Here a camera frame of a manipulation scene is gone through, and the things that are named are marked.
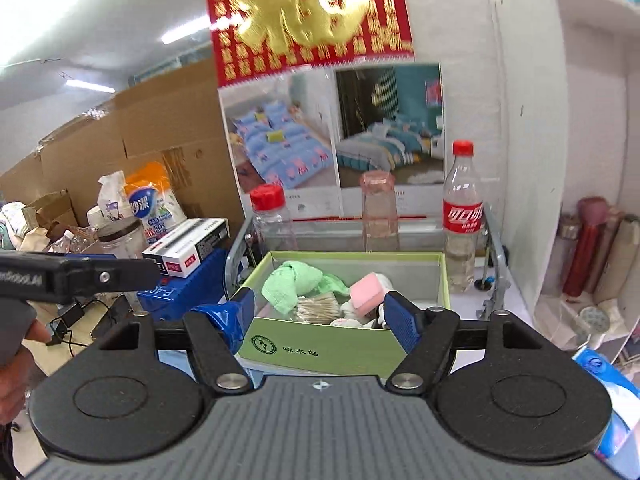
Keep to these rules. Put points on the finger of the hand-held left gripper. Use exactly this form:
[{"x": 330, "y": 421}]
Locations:
[{"x": 125, "y": 275}]

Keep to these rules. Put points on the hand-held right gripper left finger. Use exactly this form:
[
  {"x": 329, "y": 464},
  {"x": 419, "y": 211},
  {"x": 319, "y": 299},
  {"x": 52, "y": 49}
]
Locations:
[{"x": 229, "y": 319}]

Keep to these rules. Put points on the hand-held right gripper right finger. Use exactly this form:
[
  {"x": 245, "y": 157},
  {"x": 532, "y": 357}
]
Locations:
[{"x": 402, "y": 321}]

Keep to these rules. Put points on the light green towel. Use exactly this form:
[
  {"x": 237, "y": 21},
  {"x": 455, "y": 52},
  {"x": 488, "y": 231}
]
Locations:
[{"x": 290, "y": 282}]

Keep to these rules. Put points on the green cardboard box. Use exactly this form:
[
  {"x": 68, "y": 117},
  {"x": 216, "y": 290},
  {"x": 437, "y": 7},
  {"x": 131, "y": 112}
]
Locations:
[{"x": 320, "y": 350}]

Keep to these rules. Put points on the person's left hand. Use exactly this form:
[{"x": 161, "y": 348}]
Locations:
[{"x": 12, "y": 390}]

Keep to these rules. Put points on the grey-lid clear jar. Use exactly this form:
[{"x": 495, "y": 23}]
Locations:
[{"x": 121, "y": 240}]

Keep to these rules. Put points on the beige cloth bag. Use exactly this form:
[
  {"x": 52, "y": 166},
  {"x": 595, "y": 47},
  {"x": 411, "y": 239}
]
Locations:
[{"x": 35, "y": 239}]

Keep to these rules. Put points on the pink sponge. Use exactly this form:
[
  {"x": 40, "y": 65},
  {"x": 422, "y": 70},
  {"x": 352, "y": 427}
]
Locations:
[{"x": 366, "y": 292}]

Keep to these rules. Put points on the blue box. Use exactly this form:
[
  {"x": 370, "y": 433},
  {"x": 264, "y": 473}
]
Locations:
[{"x": 190, "y": 292}]

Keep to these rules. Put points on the black and white carton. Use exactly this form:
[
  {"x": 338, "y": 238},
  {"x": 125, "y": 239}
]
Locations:
[{"x": 187, "y": 247}]

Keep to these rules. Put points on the white tissue pack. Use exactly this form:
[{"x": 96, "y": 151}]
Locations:
[{"x": 111, "y": 200}]

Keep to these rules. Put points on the pack of cotton swabs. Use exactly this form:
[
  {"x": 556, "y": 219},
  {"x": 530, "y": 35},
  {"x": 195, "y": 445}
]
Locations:
[{"x": 322, "y": 308}]

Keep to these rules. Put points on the red-lid clear jar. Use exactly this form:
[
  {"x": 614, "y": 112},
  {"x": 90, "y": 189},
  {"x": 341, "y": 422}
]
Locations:
[{"x": 272, "y": 220}]

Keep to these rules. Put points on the pink clear cup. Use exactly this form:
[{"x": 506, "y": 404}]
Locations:
[{"x": 380, "y": 210}]

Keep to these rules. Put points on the red-label cola bottle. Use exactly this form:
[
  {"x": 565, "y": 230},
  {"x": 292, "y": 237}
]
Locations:
[{"x": 462, "y": 220}]

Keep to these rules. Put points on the large cardboard box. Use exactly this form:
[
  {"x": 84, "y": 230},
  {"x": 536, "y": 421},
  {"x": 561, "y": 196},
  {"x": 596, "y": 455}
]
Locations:
[{"x": 150, "y": 125}]

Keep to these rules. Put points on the ceiling light tube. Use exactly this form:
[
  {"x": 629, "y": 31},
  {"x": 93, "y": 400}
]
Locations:
[
  {"x": 185, "y": 31},
  {"x": 90, "y": 86}
]

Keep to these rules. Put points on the white round fan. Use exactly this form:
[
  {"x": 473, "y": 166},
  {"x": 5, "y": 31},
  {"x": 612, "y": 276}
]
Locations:
[{"x": 595, "y": 322}]

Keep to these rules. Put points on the red thermos flask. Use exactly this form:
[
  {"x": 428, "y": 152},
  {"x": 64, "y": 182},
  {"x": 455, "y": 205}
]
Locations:
[{"x": 585, "y": 250}]

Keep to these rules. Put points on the blue plastic packet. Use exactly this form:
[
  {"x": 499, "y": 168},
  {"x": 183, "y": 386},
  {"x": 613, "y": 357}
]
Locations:
[{"x": 612, "y": 395}]

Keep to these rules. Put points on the beige thermos flask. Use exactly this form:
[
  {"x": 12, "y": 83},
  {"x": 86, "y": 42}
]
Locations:
[{"x": 617, "y": 260}]

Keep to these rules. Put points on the red wall calendar poster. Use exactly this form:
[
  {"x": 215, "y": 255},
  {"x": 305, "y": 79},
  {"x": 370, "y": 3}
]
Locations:
[{"x": 320, "y": 60}]

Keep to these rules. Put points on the white wall shelf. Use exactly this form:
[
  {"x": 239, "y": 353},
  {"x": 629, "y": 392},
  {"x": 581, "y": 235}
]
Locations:
[{"x": 600, "y": 110}]

